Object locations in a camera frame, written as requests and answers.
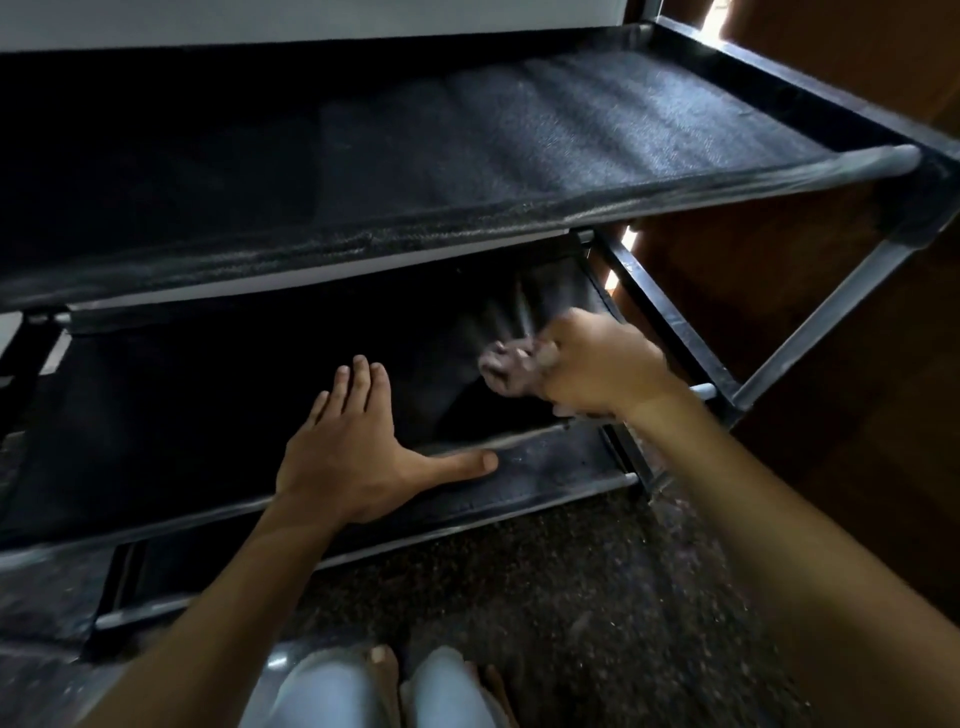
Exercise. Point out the brown wooden door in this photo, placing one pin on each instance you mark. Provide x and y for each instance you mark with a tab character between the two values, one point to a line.
862	420

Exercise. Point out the person's left hand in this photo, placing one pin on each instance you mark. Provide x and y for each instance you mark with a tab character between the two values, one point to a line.
352	465

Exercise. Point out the person's bare foot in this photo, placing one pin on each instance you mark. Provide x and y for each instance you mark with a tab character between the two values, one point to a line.
496	697
384	675

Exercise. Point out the person's left forearm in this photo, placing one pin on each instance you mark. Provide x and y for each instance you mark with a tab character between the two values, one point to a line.
202	630

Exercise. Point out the person's left middle finger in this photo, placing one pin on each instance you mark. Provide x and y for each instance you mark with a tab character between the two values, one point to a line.
361	394

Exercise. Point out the grey cleaning cloth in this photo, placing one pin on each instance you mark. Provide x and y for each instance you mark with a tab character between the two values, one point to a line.
506	367

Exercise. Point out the person's right fingers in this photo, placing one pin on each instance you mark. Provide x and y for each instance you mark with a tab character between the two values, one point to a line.
546	371

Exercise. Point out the person's right hand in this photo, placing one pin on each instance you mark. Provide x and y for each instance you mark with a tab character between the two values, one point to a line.
600	364

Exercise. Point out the person's leg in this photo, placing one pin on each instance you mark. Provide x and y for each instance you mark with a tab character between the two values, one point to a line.
322	694
446	694

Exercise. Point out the person's right forearm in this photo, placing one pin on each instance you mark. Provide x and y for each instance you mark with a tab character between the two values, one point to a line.
810	570

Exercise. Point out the person's left leg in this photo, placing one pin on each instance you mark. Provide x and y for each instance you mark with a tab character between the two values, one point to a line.
322	694

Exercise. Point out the person's left thumb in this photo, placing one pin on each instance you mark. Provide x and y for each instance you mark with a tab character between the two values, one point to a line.
457	466

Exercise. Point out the person's right leg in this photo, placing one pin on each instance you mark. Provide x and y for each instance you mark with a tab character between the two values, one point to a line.
446	694

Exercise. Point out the large black fabric shelf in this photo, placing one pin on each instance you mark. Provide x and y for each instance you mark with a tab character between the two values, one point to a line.
465	150

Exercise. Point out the person's left little finger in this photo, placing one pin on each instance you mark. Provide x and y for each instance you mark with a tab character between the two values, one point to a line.
318	416

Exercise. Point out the black metal rack frame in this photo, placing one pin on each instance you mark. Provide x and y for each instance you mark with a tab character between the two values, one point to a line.
825	311

